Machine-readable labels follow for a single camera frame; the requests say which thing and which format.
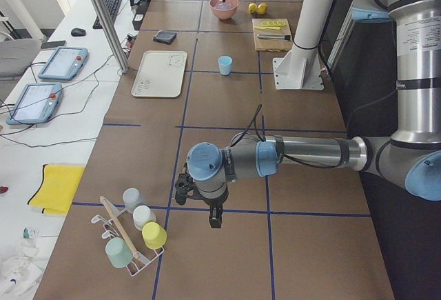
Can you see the light blue plastic cup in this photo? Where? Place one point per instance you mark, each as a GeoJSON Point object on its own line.
{"type": "Point", "coordinates": [225, 65]}

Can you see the pile of clear ice cubes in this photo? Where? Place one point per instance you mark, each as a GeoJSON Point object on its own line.
{"type": "Point", "coordinates": [224, 6]}

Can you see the yellow-green plastic cup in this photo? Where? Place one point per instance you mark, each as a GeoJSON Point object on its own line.
{"type": "Point", "coordinates": [154, 235]}

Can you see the white plastic cup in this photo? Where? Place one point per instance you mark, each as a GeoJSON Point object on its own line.
{"type": "Point", "coordinates": [142, 215]}

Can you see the grey plastic cup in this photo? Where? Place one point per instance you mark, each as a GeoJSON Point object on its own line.
{"type": "Point", "coordinates": [132, 199]}

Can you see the mint green plastic cup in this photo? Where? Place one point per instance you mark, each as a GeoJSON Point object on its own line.
{"type": "Point", "coordinates": [118, 252]}

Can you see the pink bowl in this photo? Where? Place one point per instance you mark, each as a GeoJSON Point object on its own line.
{"type": "Point", "coordinates": [224, 15]}

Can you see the whole lemon lower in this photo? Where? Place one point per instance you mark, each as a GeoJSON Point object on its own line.
{"type": "Point", "coordinates": [253, 8]}

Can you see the whole lemon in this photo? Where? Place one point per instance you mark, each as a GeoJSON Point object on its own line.
{"type": "Point", "coordinates": [262, 8]}
{"type": "Point", "coordinates": [253, 8]}

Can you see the whole lemon upper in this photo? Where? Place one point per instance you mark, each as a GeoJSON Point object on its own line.
{"type": "Point", "coordinates": [262, 8]}

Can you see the yellow plastic knife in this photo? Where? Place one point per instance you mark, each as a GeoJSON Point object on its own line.
{"type": "Point", "coordinates": [274, 28]}

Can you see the steel muddler black tip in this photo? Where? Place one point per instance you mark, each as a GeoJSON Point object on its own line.
{"type": "Point", "coordinates": [274, 37]}

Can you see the bamboo cutting board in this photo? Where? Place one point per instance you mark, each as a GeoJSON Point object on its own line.
{"type": "Point", "coordinates": [271, 45]}

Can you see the grey folded cloth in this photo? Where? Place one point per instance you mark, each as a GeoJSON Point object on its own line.
{"type": "Point", "coordinates": [164, 37]}

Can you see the cream bear tray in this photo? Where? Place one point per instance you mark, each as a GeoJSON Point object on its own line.
{"type": "Point", "coordinates": [160, 74]}

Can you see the orange black connector box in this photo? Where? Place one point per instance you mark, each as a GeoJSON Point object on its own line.
{"type": "Point", "coordinates": [129, 42]}

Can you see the black keyboard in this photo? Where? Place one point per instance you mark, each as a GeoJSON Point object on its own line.
{"type": "Point", "coordinates": [112, 7]}

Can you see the black computer mouse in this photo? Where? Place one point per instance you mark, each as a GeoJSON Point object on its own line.
{"type": "Point", "coordinates": [78, 32]}

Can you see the yellow cloth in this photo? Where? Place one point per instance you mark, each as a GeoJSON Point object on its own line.
{"type": "Point", "coordinates": [58, 187]}

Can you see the teach pendant upper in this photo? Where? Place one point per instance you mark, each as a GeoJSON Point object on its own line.
{"type": "Point", "coordinates": [64, 63]}

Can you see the teach pendant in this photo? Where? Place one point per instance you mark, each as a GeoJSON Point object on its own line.
{"type": "Point", "coordinates": [36, 104]}
{"type": "Point", "coordinates": [64, 63]}

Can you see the white crumpled tissue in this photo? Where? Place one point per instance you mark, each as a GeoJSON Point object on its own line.
{"type": "Point", "coordinates": [20, 273]}

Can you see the teach pendant lower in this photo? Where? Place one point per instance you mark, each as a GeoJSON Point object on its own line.
{"type": "Point", "coordinates": [36, 104]}

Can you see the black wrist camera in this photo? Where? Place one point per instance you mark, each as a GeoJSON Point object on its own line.
{"type": "Point", "coordinates": [184, 187]}

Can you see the wooden rack handle rod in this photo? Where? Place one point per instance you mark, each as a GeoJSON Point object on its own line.
{"type": "Point", "coordinates": [114, 213]}

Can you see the white wire cup rack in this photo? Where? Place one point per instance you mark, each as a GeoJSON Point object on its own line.
{"type": "Point", "coordinates": [147, 256]}

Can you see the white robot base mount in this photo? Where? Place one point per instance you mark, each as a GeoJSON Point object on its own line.
{"type": "Point", "coordinates": [300, 69]}

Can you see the aluminium frame post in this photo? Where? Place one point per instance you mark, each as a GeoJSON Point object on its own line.
{"type": "Point", "coordinates": [110, 34]}

